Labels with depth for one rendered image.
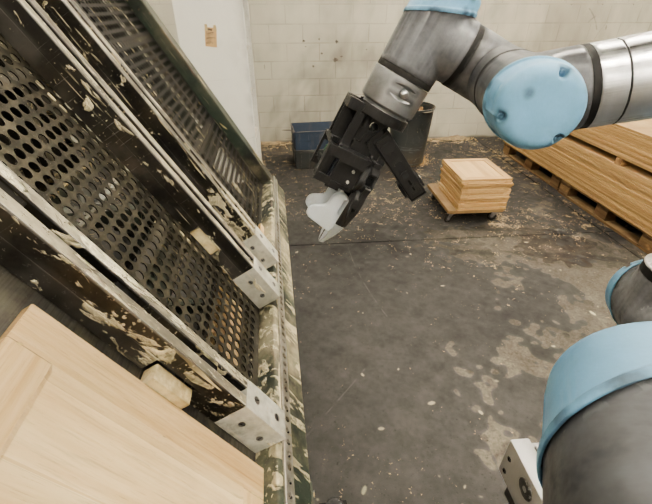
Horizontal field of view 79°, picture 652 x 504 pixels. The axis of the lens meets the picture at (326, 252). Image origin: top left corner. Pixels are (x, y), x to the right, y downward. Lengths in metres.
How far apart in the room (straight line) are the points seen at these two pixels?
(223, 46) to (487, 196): 2.64
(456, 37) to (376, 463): 1.64
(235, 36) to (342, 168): 3.55
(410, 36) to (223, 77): 3.63
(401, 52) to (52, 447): 0.58
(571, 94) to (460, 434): 1.75
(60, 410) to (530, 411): 1.97
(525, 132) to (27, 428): 0.57
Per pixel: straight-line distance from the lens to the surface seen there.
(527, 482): 0.79
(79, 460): 0.57
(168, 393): 0.68
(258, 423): 0.79
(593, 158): 4.28
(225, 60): 4.07
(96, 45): 1.13
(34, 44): 0.98
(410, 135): 4.64
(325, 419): 1.97
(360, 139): 0.55
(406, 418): 2.01
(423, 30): 0.52
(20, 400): 0.55
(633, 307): 0.78
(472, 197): 3.53
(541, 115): 0.40
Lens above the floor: 1.62
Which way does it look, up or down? 32 degrees down
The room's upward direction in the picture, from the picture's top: straight up
